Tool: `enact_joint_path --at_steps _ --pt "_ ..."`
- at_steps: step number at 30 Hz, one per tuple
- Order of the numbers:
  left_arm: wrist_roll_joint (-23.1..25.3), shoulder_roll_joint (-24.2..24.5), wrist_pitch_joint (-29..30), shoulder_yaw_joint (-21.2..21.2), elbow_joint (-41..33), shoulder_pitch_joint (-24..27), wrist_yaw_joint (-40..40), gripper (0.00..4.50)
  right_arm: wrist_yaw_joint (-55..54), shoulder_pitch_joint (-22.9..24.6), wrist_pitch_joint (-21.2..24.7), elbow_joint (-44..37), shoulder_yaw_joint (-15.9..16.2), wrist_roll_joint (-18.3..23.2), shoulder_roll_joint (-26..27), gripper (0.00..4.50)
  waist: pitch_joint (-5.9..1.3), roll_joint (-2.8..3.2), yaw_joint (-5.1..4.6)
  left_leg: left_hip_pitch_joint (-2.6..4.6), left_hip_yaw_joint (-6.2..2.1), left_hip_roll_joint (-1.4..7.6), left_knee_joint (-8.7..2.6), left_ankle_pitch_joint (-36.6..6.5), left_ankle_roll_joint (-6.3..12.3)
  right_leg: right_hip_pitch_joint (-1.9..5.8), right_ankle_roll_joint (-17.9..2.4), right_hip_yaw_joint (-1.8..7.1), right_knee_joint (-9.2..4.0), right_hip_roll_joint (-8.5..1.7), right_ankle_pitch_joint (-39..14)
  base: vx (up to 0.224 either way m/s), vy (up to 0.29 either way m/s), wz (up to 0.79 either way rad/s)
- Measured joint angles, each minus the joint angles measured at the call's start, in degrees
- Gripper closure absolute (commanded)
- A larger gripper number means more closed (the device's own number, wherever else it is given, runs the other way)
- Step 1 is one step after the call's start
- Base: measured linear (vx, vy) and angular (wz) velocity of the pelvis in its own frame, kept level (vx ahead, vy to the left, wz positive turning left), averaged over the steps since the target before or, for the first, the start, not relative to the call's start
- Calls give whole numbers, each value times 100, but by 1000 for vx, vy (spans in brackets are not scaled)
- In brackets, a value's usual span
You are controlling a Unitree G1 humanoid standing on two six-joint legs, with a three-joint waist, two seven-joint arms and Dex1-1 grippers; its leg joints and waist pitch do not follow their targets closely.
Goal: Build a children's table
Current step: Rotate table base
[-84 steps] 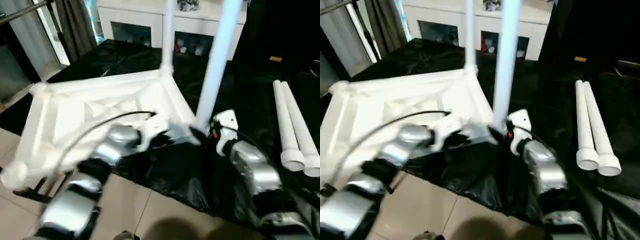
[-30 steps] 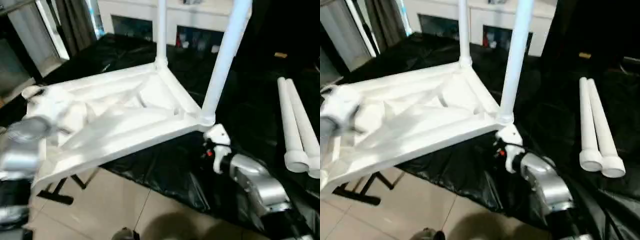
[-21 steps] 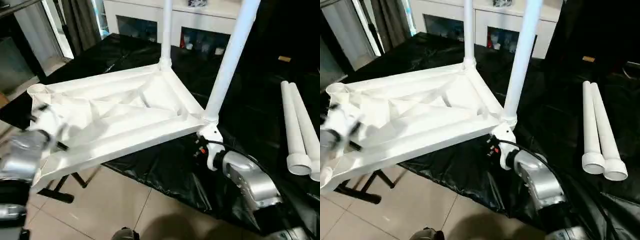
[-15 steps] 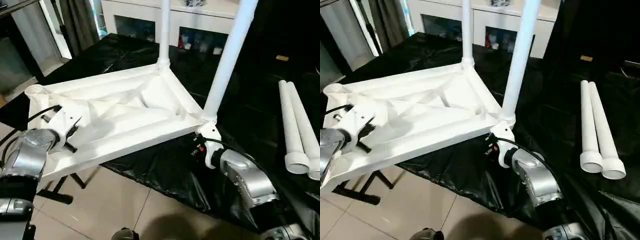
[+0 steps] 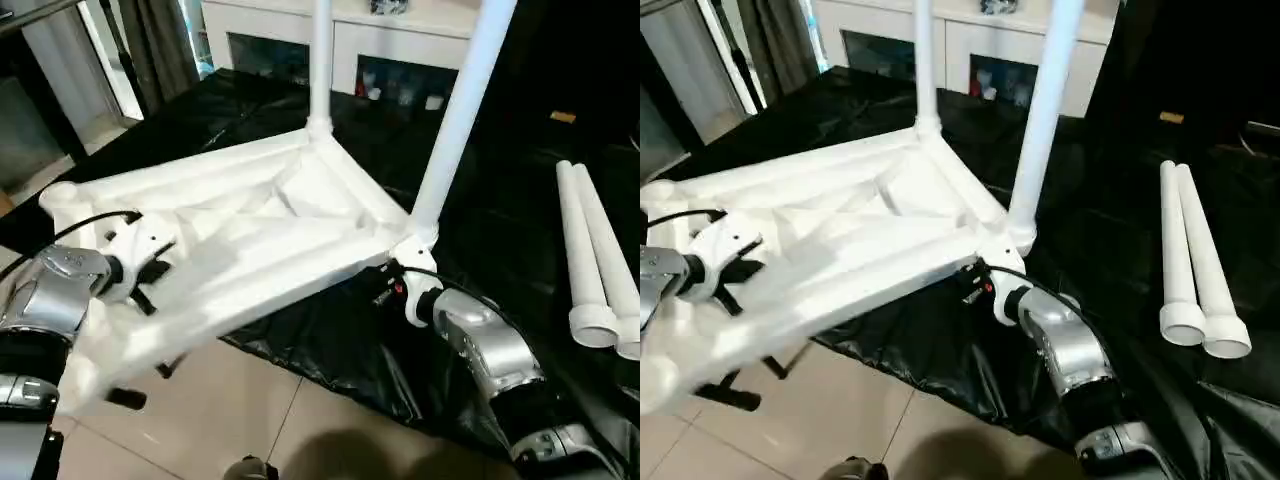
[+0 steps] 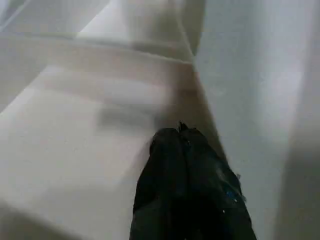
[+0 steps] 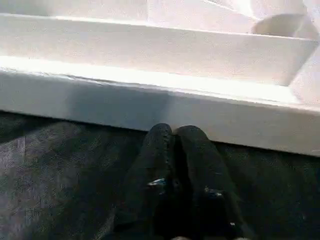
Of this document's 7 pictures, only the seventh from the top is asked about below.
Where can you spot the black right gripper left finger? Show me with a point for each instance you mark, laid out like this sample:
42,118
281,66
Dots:
147,180

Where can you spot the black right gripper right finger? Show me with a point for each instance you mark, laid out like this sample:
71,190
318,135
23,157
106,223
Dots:
207,180

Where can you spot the white plastic table top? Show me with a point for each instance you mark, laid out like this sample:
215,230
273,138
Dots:
160,62

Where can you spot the black mat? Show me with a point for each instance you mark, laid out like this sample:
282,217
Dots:
62,175

